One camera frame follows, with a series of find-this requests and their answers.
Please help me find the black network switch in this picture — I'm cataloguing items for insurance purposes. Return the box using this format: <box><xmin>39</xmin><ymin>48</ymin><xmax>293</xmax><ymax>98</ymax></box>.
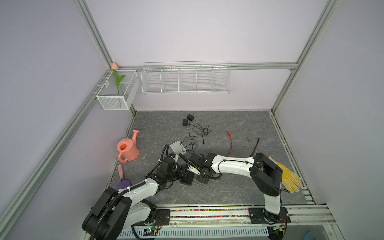
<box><xmin>180</xmin><ymin>172</ymin><xmax>195</xmax><ymax>187</ymax></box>

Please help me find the thin black power cable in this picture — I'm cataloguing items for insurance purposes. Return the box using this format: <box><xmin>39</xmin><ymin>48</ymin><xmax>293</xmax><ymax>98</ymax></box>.
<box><xmin>178</xmin><ymin>136</ymin><xmax>199</xmax><ymax>169</ymax></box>
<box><xmin>184</xmin><ymin>121</ymin><xmax>213</xmax><ymax>145</ymax></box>

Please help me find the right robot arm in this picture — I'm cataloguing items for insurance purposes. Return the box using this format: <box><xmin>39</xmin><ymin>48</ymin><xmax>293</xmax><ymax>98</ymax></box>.
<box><xmin>182</xmin><ymin>153</ymin><xmax>283</xmax><ymax>216</ymax></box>

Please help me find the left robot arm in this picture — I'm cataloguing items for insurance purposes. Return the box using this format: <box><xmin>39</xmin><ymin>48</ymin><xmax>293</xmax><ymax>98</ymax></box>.
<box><xmin>82</xmin><ymin>144</ymin><xmax>187</xmax><ymax>240</ymax></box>

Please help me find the pink watering can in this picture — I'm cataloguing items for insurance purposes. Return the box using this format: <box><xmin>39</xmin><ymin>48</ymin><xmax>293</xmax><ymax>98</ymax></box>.
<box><xmin>117</xmin><ymin>130</ymin><xmax>140</xmax><ymax>163</ymax></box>

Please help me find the purple garden trowel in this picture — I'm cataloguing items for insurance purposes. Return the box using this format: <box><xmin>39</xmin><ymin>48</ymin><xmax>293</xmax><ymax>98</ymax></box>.
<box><xmin>117</xmin><ymin>165</ymin><xmax>131</xmax><ymax>190</ymax></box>

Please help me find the yellow work glove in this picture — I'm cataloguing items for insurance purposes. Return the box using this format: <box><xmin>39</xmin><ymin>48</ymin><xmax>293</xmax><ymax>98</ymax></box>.
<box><xmin>268</xmin><ymin>156</ymin><xmax>302</xmax><ymax>194</ymax></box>

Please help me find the artificial tulip flower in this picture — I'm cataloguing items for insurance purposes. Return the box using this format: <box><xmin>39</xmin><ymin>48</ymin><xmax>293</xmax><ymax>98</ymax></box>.
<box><xmin>111</xmin><ymin>63</ymin><xmax>125</xmax><ymax>96</ymax></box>

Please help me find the red ethernet cable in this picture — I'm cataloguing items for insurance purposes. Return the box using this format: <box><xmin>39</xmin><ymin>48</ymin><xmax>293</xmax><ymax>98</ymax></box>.
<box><xmin>226</xmin><ymin>129</ymin><xmax>234</xmax><ymax>157</ymax></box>

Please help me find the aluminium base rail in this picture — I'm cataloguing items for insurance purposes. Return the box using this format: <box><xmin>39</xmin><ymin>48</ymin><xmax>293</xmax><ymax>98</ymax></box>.
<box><xmin>80</xmin><ymin>203</ymin><xmax>337</xmax><ymax>240</ymax></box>

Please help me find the black ethernet cable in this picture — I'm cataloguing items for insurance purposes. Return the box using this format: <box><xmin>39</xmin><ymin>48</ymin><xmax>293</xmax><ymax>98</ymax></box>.
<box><xmin>244</xmin><ymin>136</ymin><xmax>261</xmax><ymax>157</ymax></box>

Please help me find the long white wire basket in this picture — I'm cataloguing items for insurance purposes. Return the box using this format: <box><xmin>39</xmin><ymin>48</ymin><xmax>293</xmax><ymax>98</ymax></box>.
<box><xmin>141</xmin><ymin>61</ymin><xmax>232</xmax><ymax>94</ymax></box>

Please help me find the small white wire basket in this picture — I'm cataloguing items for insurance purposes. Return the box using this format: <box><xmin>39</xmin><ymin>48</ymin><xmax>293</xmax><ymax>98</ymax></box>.
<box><xmin>96</xmin><ymin>70</ymin><xmax>140</xmax><ymax>111</ymax></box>

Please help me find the aluminium frame rail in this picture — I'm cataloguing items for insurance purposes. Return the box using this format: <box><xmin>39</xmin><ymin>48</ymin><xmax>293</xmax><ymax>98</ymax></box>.
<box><xmin>1</xmin><ymin>1</ymin><xmax>326</xmax><ymax>212</ymax></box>

